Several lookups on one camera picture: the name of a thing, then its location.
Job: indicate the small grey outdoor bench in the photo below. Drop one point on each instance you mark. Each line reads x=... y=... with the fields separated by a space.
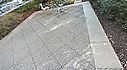
x=60 y=8

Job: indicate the white outdoor bench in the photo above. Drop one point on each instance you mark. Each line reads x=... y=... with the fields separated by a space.
x=43 y=7

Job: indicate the white concrete curb strip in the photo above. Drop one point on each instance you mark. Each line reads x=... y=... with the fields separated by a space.
x=99 y=42

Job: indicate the long low garden hedge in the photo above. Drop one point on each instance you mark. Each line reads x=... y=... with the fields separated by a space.
x=53 y=0

